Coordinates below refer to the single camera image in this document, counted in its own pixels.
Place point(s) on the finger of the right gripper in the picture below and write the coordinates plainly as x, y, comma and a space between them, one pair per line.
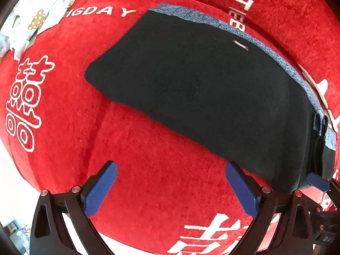
318, 182

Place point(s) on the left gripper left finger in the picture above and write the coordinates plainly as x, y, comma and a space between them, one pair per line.
49, 234

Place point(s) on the black pants grey waistband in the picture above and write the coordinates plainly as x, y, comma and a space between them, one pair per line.
223, 89

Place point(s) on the red blanket white lettering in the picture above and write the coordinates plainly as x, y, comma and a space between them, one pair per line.
171, 194

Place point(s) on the white floral patterned cloth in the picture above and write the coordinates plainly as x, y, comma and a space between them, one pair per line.
28, 19

